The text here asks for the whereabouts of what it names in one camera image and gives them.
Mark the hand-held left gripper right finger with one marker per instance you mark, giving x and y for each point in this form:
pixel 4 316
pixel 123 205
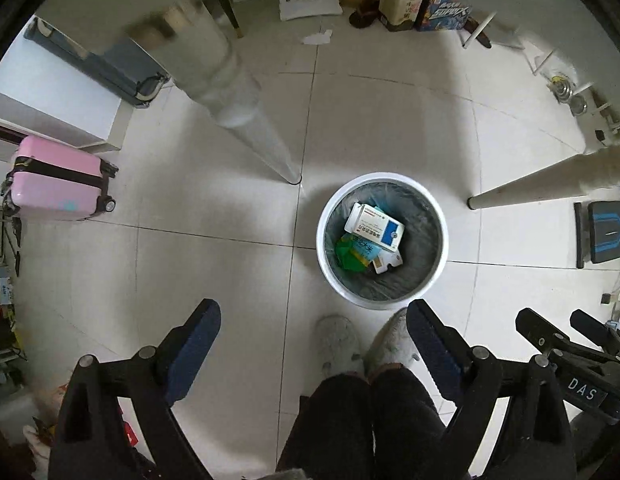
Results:
pixel 436 355

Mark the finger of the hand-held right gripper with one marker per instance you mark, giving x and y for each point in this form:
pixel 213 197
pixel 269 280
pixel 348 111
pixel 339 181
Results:
pixel 532 327
pixel 589 327

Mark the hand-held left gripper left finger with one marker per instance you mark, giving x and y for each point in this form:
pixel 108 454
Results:
pixel 192 355

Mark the white round trash can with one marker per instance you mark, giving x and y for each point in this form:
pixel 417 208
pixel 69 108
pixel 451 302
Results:
pixel 379 302

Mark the person's right grey slipper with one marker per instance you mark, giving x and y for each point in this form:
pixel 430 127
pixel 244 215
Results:
pixel 389 340

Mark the person's grey slipper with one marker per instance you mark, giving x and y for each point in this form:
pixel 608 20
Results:
pixel 337 342
pixel 389 340

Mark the person's right leg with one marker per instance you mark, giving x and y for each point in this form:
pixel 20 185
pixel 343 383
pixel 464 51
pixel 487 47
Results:
pixel 404 410

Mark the person's leg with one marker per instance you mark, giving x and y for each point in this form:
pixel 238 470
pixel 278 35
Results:
pixel 330 430
pixel 404 410

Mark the blue black flat device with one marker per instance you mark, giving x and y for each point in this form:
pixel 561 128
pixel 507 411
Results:
pixel 607 232

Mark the person's left grey slipper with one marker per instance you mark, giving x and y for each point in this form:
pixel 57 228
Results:
pixel 337 342

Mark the green and yellow carton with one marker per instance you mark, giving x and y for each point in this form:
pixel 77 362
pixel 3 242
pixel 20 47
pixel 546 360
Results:
pixel 355 255

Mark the person's left leg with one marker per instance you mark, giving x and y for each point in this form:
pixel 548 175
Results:
pixel 330 430

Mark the beige tapered table leg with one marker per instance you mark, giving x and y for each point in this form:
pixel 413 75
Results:
pixel 544 185

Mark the white and blue carton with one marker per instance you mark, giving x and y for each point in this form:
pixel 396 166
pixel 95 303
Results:
pixel 372 225

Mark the red and white bag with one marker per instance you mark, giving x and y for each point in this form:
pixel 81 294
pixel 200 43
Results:
pixel 40 440

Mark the cluttered shelf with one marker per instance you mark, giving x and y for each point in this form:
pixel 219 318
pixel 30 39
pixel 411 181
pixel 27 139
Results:
pixel 2 310

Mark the pink suitcase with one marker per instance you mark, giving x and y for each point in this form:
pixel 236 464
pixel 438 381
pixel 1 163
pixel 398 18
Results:
pixel 57 185

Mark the metal pet bowl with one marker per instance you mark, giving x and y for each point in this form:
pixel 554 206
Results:
pixel 562 90
pixel 579 105

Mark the clear tapered table leg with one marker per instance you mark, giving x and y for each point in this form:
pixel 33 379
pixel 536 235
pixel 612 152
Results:
pixel 230 95

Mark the white rack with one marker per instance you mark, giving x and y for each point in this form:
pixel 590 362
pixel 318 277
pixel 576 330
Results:
pixel 499 35

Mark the white cabinet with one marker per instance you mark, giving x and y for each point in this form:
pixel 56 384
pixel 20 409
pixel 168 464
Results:
pixel 50 95

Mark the dark brown shoe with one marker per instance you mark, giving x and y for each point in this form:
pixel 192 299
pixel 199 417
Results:
pixel 479 35

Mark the blue printed box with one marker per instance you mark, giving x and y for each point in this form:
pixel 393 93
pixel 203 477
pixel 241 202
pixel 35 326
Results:
pixel 444 14

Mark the crumpled white tissue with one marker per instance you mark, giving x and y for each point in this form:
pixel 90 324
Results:
pixel 317 36

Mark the wooden chair leg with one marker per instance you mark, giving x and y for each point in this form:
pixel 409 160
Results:
pixel 233 15

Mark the white cardboard box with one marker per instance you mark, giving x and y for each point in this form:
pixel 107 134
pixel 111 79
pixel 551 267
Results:
pixel 402 10

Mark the grey blue folded frame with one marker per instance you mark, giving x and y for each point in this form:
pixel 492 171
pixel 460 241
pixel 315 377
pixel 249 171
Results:
pixel 97 67

